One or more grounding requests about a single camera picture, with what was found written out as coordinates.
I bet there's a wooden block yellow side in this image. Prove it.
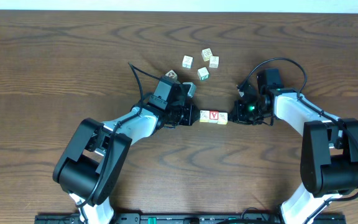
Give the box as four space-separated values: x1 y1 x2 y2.
218 112 228 125

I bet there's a red letter block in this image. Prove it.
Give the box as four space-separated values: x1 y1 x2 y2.
208 111 219 123

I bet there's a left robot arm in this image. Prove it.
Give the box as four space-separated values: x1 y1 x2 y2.
52 77 200 223

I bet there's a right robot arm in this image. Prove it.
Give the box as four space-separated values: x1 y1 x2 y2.
228 69 358 223

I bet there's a wooden block brown circle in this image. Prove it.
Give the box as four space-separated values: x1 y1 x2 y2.
165 70 178 80

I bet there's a wooden block green side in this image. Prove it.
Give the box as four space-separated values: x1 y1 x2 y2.
197 67 209 80

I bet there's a wooden block beside top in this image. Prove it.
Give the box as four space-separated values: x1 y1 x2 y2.
209 56 219 68

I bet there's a left black cable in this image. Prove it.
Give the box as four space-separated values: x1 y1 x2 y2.
75 62 161 209

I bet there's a black cable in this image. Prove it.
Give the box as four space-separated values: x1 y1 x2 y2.
236 57 358 224
75 62 161 209

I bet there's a right black cable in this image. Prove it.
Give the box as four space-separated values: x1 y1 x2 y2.
236 57 358 224

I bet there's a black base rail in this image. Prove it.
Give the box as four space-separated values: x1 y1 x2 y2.
34 213 346 224

